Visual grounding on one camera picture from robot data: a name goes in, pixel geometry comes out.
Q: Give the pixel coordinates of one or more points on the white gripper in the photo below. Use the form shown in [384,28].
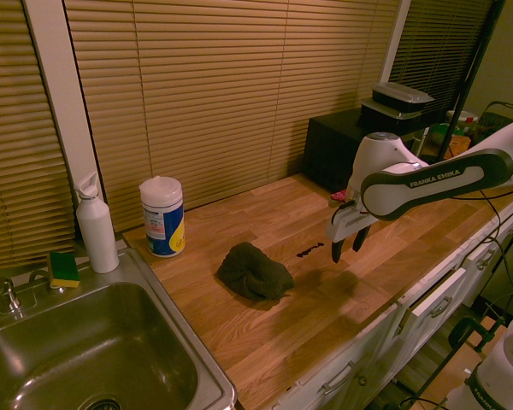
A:
[348,222]

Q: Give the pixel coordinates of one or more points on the dark terry cloth towel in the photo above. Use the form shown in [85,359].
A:
[252,273]

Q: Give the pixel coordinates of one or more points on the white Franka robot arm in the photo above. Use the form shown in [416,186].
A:
[432,181]

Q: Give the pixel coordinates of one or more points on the dark liquid spill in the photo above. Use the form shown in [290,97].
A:
[310,249]

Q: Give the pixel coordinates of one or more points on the pink small object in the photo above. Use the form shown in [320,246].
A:
[338,195]

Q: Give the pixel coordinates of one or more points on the white open drawer front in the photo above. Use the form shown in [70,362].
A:
[438,292]

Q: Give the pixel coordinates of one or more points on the black microwave box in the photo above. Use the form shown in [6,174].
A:
[331,145]

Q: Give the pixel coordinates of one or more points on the white kitchen cabinet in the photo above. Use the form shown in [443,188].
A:
[367,363]

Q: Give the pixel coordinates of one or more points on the large black food container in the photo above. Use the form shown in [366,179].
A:
[387,113]

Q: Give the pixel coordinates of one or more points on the orange box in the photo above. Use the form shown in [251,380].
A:
[458,145]

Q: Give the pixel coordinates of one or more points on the black green clamp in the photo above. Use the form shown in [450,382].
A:
[474,333]

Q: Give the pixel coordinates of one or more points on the small black food container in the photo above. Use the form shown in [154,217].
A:
[399,96]

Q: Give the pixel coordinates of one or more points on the white bucket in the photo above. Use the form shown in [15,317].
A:
[464,116]

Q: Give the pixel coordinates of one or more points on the disinfecting wipes canister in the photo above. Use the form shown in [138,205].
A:
[162,218]

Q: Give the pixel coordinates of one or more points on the wide beige window blind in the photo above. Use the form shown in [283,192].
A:
[222,85]

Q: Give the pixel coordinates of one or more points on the black tripod pole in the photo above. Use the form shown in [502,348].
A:
[470,81]

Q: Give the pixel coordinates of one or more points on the dark window blind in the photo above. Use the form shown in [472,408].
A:
[436,51]

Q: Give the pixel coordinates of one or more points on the white water bottle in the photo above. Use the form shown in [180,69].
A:
[96,230]

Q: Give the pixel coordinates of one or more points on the stainless steel sink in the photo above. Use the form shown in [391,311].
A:
[90,341]

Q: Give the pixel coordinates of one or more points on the yellow green sponge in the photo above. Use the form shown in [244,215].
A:
[63,271]

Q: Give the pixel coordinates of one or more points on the narrow beige window blind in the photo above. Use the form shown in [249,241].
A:
[17,149]

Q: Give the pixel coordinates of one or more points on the white window frame post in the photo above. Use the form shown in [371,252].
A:
[64,94]

